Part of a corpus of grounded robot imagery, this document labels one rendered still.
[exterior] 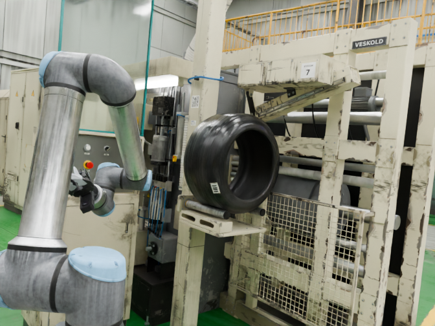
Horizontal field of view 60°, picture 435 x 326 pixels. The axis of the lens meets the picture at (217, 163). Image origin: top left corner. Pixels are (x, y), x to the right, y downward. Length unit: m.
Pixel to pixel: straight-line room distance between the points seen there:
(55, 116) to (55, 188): 0.20
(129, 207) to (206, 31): 1.18
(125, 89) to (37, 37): 10.24
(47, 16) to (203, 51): 9.48
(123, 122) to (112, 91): 0.15
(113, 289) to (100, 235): 1.35
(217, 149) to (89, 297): 1.07
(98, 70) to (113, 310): 0.66
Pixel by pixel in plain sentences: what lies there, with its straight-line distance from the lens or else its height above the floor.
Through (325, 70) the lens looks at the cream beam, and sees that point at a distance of 2.11.
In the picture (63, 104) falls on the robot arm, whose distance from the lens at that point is 1.17.
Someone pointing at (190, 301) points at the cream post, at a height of 0.28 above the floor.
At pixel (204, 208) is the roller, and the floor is 0.91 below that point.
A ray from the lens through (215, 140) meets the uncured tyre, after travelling 1.90.
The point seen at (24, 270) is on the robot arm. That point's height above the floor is 0.91.
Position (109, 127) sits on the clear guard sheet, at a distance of 2.34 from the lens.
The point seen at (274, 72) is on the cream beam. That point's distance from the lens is 2.25.
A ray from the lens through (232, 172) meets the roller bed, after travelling 2.60.
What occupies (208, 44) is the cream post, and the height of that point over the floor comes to 1.85.
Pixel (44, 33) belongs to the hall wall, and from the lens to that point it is 11.50.
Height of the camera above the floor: 1.27
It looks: 3 degrees down
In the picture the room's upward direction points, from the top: 5 degrees clockwise
